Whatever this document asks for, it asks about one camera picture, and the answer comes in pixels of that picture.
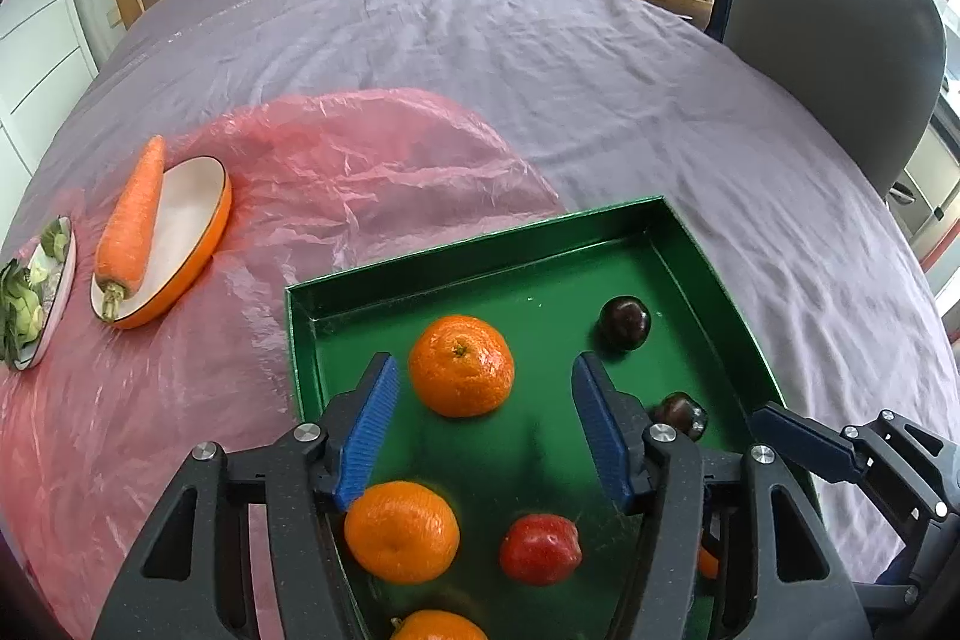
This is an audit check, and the patterned grey plate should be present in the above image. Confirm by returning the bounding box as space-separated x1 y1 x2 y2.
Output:
4 215 78 372

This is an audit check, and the pink plastic sheet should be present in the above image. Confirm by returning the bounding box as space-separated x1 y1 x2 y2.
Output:
0 89 567 640

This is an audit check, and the bok choy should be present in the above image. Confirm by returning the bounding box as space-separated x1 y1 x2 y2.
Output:
0 218 72 365

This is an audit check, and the green tray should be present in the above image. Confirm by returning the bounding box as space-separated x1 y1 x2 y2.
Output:
285 195 822 640

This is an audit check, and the carrot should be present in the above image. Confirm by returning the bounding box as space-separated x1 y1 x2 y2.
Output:
94 134 167 320

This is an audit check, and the dark plum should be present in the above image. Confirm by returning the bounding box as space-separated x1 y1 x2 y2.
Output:
598 296 652 352
651 392 710 442

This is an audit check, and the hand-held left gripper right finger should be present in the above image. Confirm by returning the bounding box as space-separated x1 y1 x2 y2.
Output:
571 351 875 640

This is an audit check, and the grey chair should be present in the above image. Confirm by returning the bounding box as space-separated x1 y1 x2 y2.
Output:
722 0 947 202

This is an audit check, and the white wardrobe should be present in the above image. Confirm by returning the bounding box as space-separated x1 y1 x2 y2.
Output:
0 0 98 176

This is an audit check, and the orange rimmed plate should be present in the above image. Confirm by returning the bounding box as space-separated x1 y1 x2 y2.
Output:
90 156 233 330

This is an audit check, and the purple bed cover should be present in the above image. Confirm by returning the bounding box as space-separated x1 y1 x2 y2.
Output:
0 0 960 640

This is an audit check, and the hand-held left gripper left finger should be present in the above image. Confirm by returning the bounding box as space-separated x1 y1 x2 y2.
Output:
91 351 402 640

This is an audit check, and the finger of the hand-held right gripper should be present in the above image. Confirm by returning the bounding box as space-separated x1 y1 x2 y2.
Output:
851 581 923 617
750 402 960 540

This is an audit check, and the small red apple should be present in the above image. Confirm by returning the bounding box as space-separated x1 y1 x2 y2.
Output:
499 513 584 586

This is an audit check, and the white desk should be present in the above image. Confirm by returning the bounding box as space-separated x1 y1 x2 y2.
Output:
889 85 960 259

